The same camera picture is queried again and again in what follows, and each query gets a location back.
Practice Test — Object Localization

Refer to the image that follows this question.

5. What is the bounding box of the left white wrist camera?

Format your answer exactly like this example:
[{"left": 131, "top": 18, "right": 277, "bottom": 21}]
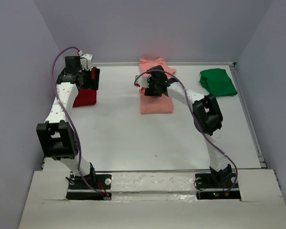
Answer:
[{"left": 80, "top": 54, "right": 94, "bottom": 71}]

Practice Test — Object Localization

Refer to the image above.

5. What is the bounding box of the white cardboard front cover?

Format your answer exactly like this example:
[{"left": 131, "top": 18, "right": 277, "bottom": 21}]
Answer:
[{"left": 20, "top": 169, "right": 286, "bottom": 229}]

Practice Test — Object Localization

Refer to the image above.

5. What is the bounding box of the red folded t-shirt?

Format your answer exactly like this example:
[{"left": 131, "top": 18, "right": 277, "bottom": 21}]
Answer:
[{"left": 73, "top": 89, "right": 97, "bottom": 107}]

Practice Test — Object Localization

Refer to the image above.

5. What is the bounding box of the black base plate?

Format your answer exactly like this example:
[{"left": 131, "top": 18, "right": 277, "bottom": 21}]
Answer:
[
  {"left": 65, "top": 173, "right": 112, "bottom": 200},
  {"left": 193, "top": 173, "right": 241, "bottom": 200}
]

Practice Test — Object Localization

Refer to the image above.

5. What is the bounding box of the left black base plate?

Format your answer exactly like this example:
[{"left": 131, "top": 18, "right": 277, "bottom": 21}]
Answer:
[{"left": 65, "top": 173, "right": 112, "bottom": 200}]

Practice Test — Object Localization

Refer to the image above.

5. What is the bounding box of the green t-shirt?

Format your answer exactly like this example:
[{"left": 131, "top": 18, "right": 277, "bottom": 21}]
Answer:
[{"left": 199, "top": 68, "right": 237, "bottom": 97}]

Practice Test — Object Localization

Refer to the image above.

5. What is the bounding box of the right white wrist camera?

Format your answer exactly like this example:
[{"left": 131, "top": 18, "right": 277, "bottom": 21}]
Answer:
[{"left": 134, "top": 75, "right": 149, "bottom": 88}]

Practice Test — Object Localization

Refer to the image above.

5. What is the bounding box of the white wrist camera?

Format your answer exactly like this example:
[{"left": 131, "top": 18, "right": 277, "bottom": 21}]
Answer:
[
  {"left": 134, "top": 75, "right": 149, "bottom": 88},
  {"left": 80, "top": 54, "right": 94, "bottom": 71}
]

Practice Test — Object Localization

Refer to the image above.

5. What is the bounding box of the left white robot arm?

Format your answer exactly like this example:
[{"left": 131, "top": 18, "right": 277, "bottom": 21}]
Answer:
[{"left": 36, "top": 54, "right": 100, "bottom": 188}]

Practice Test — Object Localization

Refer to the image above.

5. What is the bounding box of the pink t-shirt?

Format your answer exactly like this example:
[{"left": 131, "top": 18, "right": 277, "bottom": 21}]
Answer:
[{"left": 139, "top": 58, "right": 177, "bottom": 115}]

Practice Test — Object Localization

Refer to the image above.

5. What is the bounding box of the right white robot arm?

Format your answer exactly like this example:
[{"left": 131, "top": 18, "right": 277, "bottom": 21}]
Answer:
[{"left": 140, "top": 65, "right": 238, "bottom": 188}]

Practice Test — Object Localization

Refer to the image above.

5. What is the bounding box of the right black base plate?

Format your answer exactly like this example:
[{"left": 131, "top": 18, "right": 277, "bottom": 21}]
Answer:
[{"left": 193, "top": 173, "right": 241, "bottom": 200}]

